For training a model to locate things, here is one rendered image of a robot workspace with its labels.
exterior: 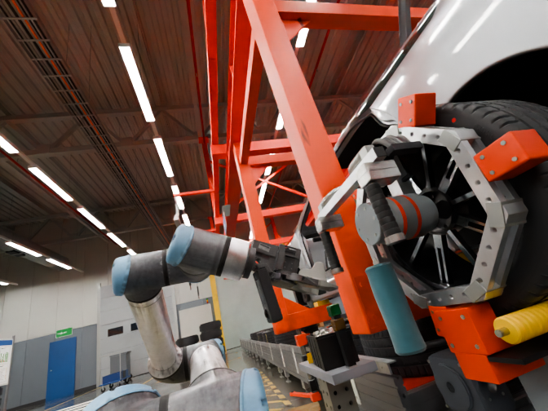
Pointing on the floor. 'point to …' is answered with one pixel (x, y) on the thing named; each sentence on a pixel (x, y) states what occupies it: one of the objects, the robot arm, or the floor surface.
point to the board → (6, 364)
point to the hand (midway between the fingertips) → (326, 292)
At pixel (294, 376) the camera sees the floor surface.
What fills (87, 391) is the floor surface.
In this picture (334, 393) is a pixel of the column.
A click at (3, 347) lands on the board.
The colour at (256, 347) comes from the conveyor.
